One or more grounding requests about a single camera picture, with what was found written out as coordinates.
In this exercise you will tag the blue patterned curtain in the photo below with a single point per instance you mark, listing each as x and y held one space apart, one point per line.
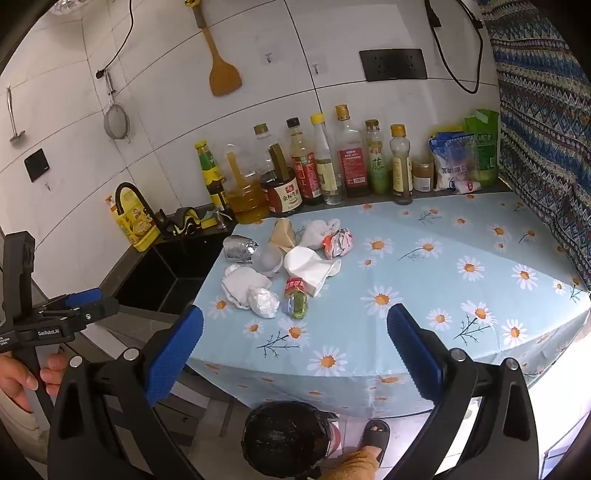
545 122

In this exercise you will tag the clear bottle behind jug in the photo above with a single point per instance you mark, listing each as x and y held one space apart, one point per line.
264 140

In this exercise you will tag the small brown spice jar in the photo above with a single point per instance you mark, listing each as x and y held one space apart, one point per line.
423 175

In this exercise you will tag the white paper napkin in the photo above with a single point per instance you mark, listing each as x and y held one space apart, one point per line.
304 263

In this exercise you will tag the clear plastic cup lid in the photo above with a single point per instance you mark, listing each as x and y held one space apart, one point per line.
267 259

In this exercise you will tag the black trash bin with bag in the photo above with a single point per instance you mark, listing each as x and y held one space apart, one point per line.
289 439

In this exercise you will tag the red silver snack wrapper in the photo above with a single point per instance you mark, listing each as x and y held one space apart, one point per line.
338 244

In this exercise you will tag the white cloth rag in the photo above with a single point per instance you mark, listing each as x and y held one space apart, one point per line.
316 231

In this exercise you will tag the black sink faucet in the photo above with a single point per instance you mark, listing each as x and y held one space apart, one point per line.
157 218

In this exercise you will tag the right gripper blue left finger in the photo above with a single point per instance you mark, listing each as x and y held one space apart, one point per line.
167 351

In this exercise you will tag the small green red jar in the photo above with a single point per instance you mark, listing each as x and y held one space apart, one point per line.
295 301

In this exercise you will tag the large cooking oil jug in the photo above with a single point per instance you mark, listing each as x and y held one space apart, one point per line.
242 187

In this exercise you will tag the crushed brown paper cup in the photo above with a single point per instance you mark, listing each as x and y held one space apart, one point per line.
283 236

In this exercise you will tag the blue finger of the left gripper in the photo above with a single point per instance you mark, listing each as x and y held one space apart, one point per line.
83 298

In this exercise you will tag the person's left hand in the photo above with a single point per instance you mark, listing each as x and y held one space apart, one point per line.
16 379

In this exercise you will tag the white tissue ball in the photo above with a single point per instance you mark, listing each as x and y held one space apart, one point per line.
263 302

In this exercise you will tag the black kitchen sink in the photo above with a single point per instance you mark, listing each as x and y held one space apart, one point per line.
166 277

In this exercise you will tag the metal mesh strainer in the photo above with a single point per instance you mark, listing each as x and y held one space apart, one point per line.
115 121

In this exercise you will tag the red label vinegar bottle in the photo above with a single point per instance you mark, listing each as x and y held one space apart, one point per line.
304 164

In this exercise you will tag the yellow cap clear bottle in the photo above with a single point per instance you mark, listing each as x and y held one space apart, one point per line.
327 168

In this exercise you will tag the black sandal with foot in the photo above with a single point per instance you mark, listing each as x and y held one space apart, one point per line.
375 439

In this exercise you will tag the green pepper oil bottle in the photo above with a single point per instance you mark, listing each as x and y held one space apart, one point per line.
379 168

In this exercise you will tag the gold cap sesame oil bottle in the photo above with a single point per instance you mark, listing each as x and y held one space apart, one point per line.
402 165

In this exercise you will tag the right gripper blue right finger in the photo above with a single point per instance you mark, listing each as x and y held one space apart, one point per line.
412 342

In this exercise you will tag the yellow dish soap bottle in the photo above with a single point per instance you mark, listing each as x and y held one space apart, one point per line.
135 223

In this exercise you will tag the daisy print blue tablecloth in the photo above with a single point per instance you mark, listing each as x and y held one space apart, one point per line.
481 271

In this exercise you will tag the dark soy sauce jar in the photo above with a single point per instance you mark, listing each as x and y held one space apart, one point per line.
279 182

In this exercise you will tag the blue white salt bag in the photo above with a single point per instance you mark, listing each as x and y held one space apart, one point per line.
456 162

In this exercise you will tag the tall red label liquor bottle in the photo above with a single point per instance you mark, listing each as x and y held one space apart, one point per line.
350 150

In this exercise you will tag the crushed silver foil can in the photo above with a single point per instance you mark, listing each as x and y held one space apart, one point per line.
239 249

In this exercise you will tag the black wall power outlet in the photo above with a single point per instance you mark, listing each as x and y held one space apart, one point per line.
393 64

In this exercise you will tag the wooden spatula on wall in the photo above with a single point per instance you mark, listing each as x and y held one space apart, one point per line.
224 79

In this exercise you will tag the small black wall switch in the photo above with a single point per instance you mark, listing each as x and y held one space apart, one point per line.
36 165

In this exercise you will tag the mustard fleece trouser leg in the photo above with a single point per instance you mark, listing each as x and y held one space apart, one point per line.
360 465

